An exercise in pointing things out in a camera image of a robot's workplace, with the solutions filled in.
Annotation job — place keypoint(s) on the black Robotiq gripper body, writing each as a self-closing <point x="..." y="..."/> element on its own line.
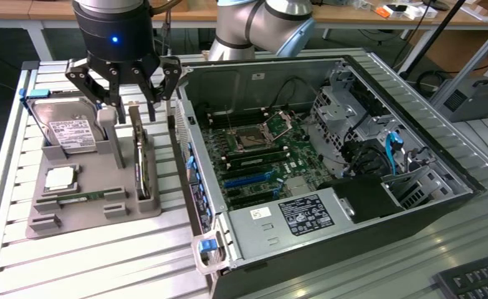
<point x="115" y="31"/>

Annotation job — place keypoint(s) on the graphics card with metal bracket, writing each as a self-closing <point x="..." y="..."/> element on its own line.
<point x="140" y="155"/>

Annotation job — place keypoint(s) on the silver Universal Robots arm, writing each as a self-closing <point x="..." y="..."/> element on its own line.
<point x="243" y="28"/>

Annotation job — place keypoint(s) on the hard disk with blue caddy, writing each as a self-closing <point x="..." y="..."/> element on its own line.
<point x="60" y="115"/>

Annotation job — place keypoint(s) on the brown wooden box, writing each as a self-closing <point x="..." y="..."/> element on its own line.
<point x="186" y="7"/>

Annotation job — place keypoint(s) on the thin metal locking lever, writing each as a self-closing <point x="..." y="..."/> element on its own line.
<point x="228" y="118"/>

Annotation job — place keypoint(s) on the CPU socket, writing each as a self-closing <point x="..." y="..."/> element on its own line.
<point x="250" y="138"/>

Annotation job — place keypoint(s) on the grey plastic parts rack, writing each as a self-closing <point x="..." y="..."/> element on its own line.
<point x="98" y="168"/>

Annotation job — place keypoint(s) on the metal socket cover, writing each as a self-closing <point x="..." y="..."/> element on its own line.
<point x="278" y="126"/>

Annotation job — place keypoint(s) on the silver CPU chip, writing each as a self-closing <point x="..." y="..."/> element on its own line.
<point x="60" y="179"/>

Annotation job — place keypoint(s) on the black labelled RAM stick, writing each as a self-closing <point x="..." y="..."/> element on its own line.
<point x="252" y="162"/>

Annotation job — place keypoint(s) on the long black expansion slot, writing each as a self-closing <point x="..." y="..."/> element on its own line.
<point x="254" y="196"/>
<point x="243" y="173"/>
<point x="256" y="203"/>

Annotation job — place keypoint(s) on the green RAM stick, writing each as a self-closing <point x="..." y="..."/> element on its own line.
<point x="82" y="197"/>

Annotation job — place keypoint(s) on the blue expansion slot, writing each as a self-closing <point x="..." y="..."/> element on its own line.
<point x="247" y="180"/>

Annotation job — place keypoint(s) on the green motherboard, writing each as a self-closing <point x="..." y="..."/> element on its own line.
<point x="298" y="155"/>

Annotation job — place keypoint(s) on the silver disk bay cage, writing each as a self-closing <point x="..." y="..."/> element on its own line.
<point x="335" y="112"/>

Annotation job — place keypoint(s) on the silver finned chipset heatsink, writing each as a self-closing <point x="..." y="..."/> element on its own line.
<point x="299" y="184"/>

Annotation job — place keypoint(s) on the small orange box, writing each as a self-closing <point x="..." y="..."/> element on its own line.
<point x="383" y="12"/>

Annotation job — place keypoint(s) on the grey power supply unit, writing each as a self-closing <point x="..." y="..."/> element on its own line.
<point x="260" y="230"/>

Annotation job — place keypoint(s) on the blue case latch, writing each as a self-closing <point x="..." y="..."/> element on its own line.
<point x="208" y="246"/>

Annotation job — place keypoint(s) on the small black white device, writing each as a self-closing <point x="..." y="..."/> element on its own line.
<point x="395" y="7"/>

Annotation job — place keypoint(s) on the black plastic shroud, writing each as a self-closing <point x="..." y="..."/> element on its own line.
<point x="364" y="199"/>

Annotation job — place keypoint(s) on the white cardboard box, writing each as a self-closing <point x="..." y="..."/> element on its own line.
<point x="422" y="13"/>

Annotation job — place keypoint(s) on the black tripod pole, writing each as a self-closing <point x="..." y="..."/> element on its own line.
<point x="434" y="35"/>

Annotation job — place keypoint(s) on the black open PC case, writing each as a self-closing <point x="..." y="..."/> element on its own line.
<point x="351" y="249"/>

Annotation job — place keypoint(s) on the grey box on floor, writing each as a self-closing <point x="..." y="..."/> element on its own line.
<point x="476" y="67"/>

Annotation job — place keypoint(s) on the grey computer tower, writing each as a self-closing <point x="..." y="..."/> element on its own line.
<point x="476" y="99"/>

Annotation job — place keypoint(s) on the black keyboard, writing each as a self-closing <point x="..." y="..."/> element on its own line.
<point x="476" y="280"/>

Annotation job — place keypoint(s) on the grey case corner bracket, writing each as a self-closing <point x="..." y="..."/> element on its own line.
<point x="204" y="264"/>
<point x="170" y="109"/>

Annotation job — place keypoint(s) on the wooden desk white frame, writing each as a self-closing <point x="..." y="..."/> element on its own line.
<point x="19" y="12"/>
<point x="394" y="21"/>

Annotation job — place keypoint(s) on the silver vented metal bracket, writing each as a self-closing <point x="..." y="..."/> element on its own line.
<point x="414" y="190"/>

